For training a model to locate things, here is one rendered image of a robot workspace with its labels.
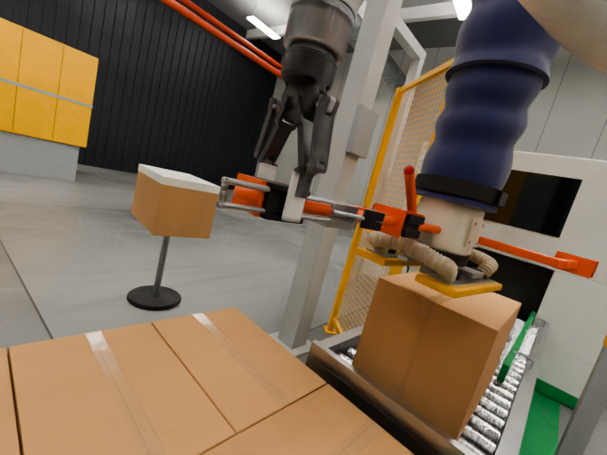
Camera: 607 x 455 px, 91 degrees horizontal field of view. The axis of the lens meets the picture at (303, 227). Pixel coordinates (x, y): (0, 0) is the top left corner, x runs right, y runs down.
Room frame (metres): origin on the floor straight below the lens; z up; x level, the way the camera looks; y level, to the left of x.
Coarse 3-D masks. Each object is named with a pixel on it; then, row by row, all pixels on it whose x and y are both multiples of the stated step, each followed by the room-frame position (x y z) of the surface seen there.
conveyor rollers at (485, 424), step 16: (512, 336) 2.05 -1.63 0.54; (528, 336) 2.13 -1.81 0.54; (352, 352) 1.25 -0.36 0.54; (528, 352) 1.84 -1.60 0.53; (496, 368) 1.49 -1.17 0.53; (512, 368) 1.52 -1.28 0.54; (496, 384) 1.33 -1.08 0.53; (512, 384) 1.37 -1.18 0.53; (496, 400) 1.18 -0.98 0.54; (512, 400) 1.23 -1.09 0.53; (480, 416) 1.06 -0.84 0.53; (496, 416) 1.05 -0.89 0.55; (464, 432) 0.93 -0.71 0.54; (480, 432) 0.98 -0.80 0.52; (496, 432) 0.96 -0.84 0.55; (480, 448) 0.90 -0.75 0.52
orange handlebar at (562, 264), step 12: (240, 192) 0.41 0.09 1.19; (252, 192) 0.40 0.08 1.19; (312, 204) 0.47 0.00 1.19; (324, 204) 0.49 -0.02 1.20; (420, 228) 0.71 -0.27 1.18; (432, 228) 0.75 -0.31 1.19; (480, 240) 0.81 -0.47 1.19; (492, 240) 0.79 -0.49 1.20; (516, 252) 0.75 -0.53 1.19; (528, 252) 0.73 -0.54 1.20; (552, 264) 0.69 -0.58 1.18; (564, 264) 0.69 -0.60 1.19; (576, 264) 0.81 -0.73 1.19
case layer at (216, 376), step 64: (192, 320) 1.16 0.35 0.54; (0, 384) 0.66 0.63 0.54; (64, 384) 0.70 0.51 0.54; (128, 384) 0.76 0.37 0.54; (192, 384) 0.82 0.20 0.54; (256, 384) 0.89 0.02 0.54; (320, 384) 0.98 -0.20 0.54; (0, 448) 0.52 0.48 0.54; (64, 448) 0.55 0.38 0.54; (128, 448) 0.58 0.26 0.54; (192, 448) 0.62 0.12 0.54; (256, 448) 0.67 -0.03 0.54; (320, 448) 0.71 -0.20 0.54; (384, 448) 0.77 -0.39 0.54
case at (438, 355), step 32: (384, 288) 1.08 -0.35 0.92; (416, 288) 1.07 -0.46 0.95; (384, 320) 1.05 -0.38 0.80; (416, 320) 0.98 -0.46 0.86; (448, 320) 0.92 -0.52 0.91; (480, 320) 0.89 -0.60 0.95; (512, 320) 1.17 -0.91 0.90; (384, 352) 1.03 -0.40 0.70; (416, 352) 0.96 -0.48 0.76; (448, 352) 0.90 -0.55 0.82; (480, 352) 0.85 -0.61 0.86; (384, 384) 1.00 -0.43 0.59; (416, 384) 0.94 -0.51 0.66; (448, 384) 0.88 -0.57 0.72; (480, 384) 0.89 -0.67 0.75; (448, 416) 0.86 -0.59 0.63
